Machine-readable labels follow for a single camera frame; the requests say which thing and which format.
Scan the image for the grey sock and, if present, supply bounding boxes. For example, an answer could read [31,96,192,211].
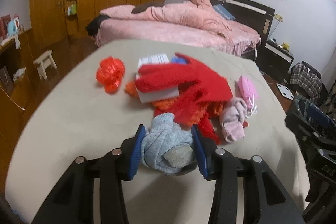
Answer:
[141,113,197,175]

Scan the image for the orange foam net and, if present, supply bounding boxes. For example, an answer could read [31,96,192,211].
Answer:
[124,80,224,125]

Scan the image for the white medicine box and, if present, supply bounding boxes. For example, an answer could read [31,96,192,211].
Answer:
[136,52,181,104]

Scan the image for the red glove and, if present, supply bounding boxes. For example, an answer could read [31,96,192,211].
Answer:
[135,53,233,144]

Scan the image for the red plastic bag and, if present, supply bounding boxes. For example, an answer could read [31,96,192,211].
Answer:
[96,56,125,94]

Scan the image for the blue plastic bag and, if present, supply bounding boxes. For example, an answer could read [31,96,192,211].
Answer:
[171,56,189,65]

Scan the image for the pink rolled sock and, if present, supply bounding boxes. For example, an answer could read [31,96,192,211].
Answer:
[219,97,247,143]

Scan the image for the white bathroom scale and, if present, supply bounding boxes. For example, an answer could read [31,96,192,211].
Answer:
[276,83,294,101]

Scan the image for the plaid shirt on chair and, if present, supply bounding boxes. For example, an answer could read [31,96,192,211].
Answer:
[289,61,328,106]

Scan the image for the dark nightstand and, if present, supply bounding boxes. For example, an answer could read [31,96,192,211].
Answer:
[256,41,294,83]

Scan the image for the yellow plush toy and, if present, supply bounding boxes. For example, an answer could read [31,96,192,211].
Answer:
[281,43,290,51]

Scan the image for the dark wooden headboard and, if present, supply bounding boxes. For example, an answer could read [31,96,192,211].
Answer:
[210,0,275,45]

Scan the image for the pink bed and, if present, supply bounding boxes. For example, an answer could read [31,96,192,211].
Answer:
[85,2,261,56]

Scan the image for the small white stool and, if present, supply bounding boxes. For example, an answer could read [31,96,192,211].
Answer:
[33,50,58,80]

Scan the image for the wooden side desk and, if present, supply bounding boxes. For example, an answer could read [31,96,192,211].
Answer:
[1,28,35,148]

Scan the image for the pink crumpled duvet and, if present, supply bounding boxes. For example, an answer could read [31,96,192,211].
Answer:
[100,0,232,38]

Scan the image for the blue pillow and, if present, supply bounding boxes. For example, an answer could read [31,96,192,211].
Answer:
[213,4,236,20]

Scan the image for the blue electric kettle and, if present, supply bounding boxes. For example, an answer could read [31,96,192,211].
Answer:
[7,18,20,37]

